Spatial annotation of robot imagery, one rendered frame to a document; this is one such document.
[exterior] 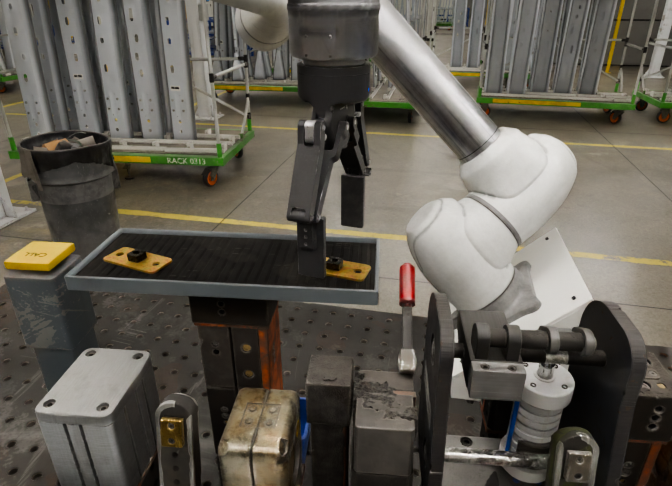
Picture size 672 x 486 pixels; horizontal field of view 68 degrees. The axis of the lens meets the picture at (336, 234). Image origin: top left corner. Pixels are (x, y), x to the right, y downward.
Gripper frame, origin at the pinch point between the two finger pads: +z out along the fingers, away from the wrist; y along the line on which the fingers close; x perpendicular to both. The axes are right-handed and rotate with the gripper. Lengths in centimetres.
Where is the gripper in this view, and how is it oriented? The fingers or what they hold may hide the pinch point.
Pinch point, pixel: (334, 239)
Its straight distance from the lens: 59.1
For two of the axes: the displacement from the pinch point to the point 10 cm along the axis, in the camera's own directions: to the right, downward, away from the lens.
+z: 0.0, 9.0, 4.3
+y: -3.5, 4.0, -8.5
